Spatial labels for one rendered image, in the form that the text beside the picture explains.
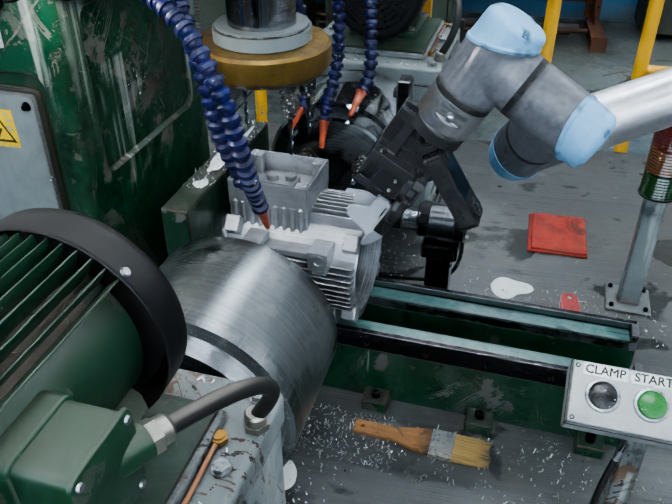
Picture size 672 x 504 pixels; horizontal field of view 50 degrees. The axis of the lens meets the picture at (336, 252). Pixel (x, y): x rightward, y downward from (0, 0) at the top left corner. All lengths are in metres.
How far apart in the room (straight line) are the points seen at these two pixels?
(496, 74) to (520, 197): 0.93
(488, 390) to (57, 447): 0.77
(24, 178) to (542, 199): 1.14
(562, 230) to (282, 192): 0.77
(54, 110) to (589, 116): 0.63
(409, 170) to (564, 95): 0.20
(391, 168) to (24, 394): 0.56
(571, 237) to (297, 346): 0.91
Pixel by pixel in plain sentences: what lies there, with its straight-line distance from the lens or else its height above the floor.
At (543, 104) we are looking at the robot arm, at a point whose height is 1.33.
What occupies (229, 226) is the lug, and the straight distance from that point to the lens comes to 1.05.
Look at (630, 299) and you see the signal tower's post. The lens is 1.44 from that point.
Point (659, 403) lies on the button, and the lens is 0.85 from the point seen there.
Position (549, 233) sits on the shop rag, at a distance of 1.59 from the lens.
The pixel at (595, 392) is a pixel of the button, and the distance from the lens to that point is 0.84.
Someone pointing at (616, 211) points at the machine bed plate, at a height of 0.80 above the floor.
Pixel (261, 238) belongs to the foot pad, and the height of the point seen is 1.08.
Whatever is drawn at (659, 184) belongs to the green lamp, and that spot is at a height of 1.06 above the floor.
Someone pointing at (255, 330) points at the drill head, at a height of 1.14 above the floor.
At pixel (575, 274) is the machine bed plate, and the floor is 0.80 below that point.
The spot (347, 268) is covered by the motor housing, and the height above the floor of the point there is 1.05.
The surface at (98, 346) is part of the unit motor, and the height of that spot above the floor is 1.31.
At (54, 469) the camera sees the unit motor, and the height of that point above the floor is 1.31.
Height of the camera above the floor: 1.63
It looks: 34 degrees down
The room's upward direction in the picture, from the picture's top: straight up
